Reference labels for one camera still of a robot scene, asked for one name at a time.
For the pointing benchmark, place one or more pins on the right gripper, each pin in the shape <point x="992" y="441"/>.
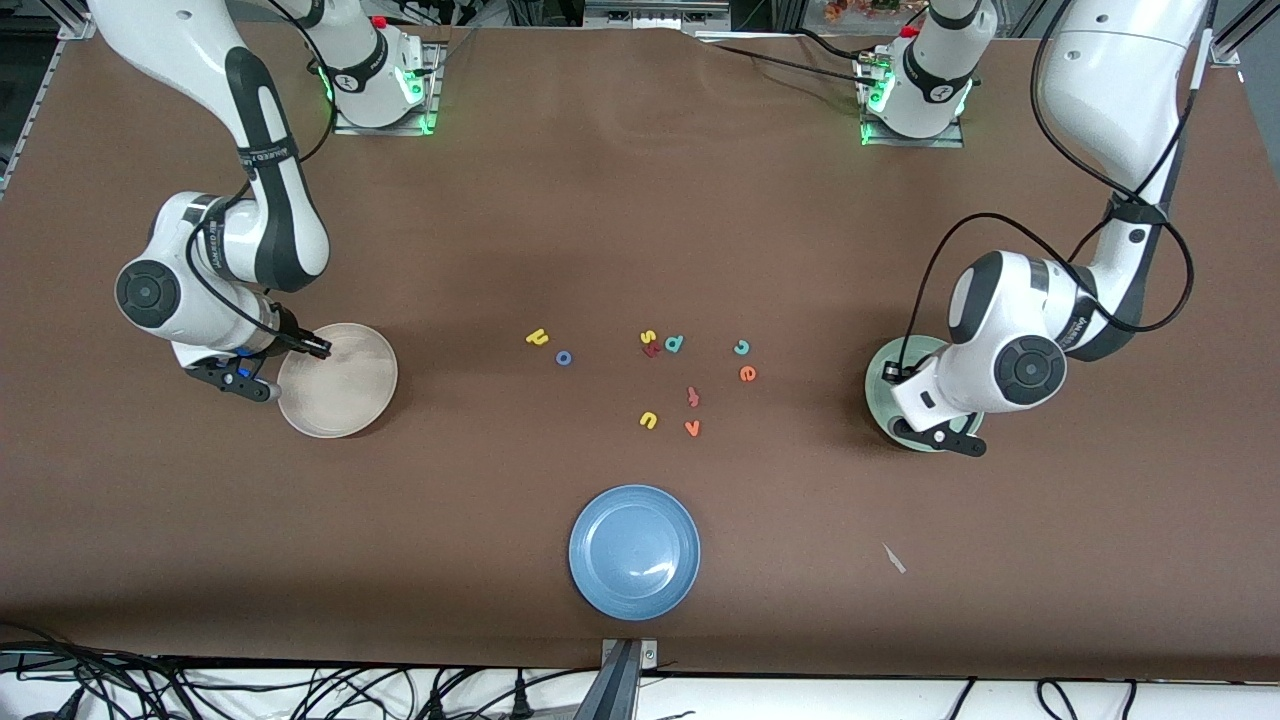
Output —
<point x="291" y="335"/>

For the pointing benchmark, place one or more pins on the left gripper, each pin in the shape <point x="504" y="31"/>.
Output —
<point x="889" y="373"/>

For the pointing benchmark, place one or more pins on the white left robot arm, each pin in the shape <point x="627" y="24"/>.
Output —
<point x="1030" y="370"/>

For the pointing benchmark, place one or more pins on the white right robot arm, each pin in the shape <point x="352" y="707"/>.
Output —
<point x="150" y="292"/>

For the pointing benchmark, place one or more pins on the light green plate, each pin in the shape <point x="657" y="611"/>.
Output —
<point x="876" y="405"/>

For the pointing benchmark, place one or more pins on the beige brown plate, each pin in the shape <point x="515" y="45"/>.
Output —
<point x="340" y="400"/>

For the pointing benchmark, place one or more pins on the small grey paper scrap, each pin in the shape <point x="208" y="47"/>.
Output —
<point x="894" y="559"/>

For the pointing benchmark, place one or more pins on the brown table cover sheet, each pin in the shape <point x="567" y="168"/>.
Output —
<point x="640" y="200"/>

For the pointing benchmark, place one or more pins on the blue plate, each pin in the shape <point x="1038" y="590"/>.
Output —
<point x="634" y="552"/>

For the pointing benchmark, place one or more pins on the black power plug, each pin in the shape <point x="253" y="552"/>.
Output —
<point x="520" y="700"/>
<point x="436" y="706"/>

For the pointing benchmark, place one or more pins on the aluminium profile beam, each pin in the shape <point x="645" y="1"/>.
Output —
<point x="1225" y="45"/>

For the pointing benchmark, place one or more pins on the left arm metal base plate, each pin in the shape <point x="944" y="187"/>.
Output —
<point x="950" y="142"/>

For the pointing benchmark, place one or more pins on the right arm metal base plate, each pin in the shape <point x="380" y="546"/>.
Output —
<point x="436" y="100"/>

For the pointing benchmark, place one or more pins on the aluminium corner bracket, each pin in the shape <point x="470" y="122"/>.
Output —
<point x="72" y="25"/>

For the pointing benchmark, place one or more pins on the grey metal camera mount bracket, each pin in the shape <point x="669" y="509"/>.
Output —
<point x="620" y="690"/>

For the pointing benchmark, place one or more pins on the grey metal frame piece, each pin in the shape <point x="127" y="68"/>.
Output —
<point x="650" y="15"/>

